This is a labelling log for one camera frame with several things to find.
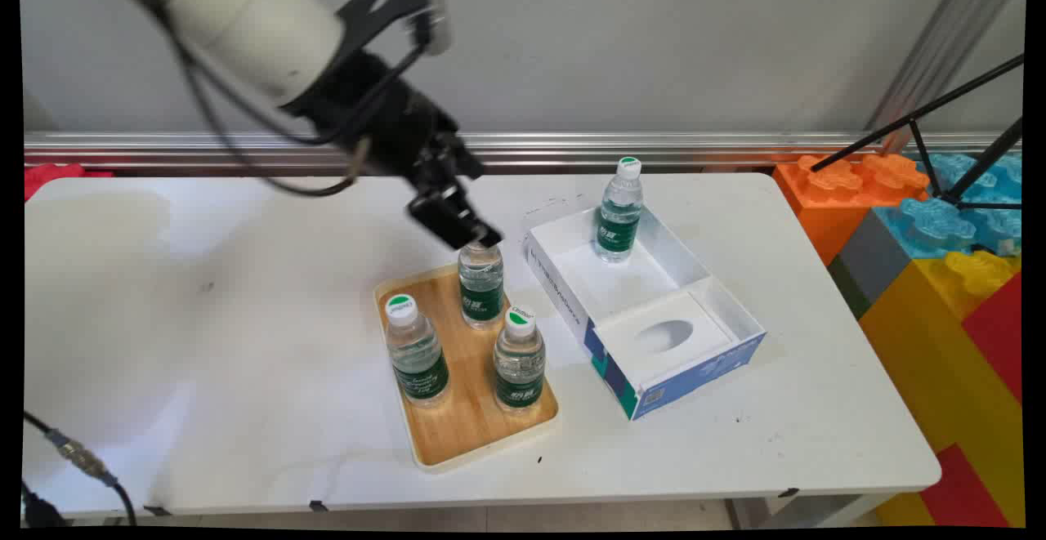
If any blue giant building block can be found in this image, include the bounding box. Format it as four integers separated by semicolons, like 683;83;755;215
874;152;1024;260

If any orange giant building block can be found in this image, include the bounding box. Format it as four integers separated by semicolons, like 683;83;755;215
772;154;932;267

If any wooden tray with cream rim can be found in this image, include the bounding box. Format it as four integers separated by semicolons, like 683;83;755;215
374;262;561;474

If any red giant building block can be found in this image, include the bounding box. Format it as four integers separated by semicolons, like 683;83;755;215
963;273;1024;404
919;444;1011;529

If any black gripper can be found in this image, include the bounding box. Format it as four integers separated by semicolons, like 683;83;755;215
282;46;504;252

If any wrist camera with black bracket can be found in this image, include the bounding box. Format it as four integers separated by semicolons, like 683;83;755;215
335;0;452;57

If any black tripod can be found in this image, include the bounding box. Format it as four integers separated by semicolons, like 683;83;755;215
809;54;1025;211

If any black cable with metal connector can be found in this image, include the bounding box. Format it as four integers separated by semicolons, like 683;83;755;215
23;412;138;527

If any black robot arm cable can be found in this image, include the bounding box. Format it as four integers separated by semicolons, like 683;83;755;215
113;0;369;198

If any aluminium rail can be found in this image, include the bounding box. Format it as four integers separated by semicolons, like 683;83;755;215
25;132;1022;175

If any yellow giant building block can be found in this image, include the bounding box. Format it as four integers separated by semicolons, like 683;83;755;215
858;250;1024;527

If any black cable with plug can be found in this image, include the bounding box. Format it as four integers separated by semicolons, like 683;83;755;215
20;481;66;527

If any white and blue cardboard box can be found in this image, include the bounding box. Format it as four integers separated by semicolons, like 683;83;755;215
523;195;769;422

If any clear water bottle green label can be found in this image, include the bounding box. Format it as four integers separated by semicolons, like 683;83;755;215
384;294;452;408
595;157;645;265
458;239;506;330
493;305;547;415

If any red plastic item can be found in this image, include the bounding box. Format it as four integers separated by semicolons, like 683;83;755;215
25;163;115;202

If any grey giant building block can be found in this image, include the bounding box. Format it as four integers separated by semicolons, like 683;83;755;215
827;209;913;320

